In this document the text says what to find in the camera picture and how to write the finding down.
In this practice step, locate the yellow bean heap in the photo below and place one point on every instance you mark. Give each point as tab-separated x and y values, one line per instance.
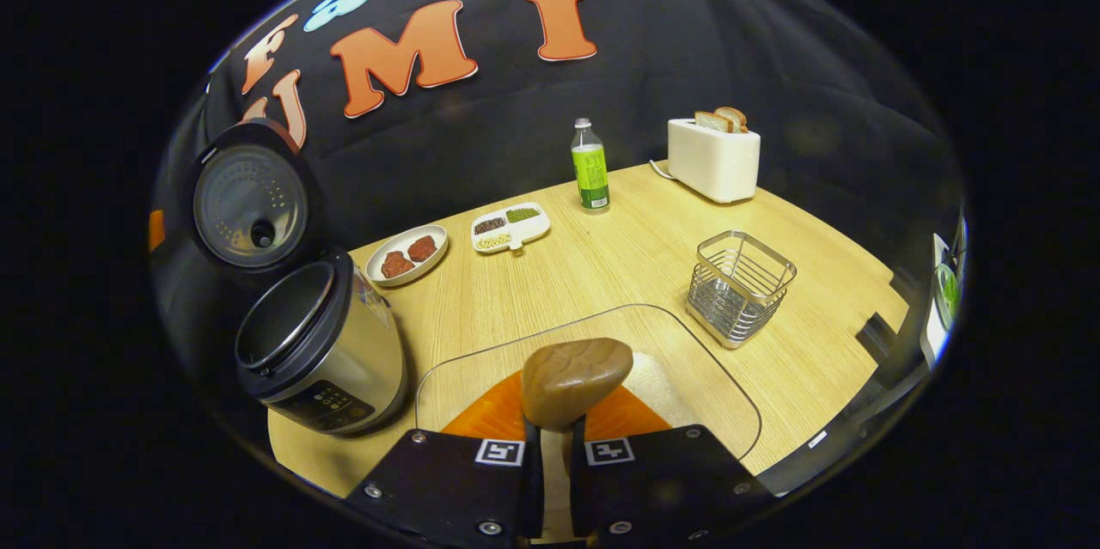
491	241

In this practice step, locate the round white plate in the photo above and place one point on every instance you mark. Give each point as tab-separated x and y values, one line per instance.
434	265

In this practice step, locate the white toaster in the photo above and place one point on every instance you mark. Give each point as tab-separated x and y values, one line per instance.
713	162

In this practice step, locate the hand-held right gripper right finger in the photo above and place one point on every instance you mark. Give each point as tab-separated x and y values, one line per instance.
670	480

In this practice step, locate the green bean heap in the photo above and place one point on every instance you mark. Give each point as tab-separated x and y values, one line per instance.
522	215

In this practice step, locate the white rice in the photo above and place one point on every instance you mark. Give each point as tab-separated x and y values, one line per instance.
657	390

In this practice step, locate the black backdrop cloth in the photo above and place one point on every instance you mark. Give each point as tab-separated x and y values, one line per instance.
687	42

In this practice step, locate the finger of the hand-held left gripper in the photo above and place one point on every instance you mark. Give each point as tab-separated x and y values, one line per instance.
156	231

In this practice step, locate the brown wooden spoon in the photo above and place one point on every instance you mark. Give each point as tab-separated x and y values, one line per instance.
571	377

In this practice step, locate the green label plastic bottle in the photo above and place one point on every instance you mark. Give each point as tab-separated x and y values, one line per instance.
591	175

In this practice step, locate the white divided dish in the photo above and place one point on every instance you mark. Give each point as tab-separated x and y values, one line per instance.
528	231

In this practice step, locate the clear rice container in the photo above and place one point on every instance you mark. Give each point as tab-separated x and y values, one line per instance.
481	377

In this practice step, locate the red meat piece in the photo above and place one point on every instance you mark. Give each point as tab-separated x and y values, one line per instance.
422	248
397	265

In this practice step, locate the white and green object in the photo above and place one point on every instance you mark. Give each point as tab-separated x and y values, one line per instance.
945	291

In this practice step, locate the dark bean heap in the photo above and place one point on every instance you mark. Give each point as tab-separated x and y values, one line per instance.
490	226

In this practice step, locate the bread slice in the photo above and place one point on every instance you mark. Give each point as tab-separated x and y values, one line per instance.
711	122
735	118

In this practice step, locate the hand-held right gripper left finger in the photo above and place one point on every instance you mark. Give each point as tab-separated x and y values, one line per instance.
447	480

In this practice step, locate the dark silver rice cooker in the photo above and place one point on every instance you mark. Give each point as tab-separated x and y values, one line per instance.
344	360

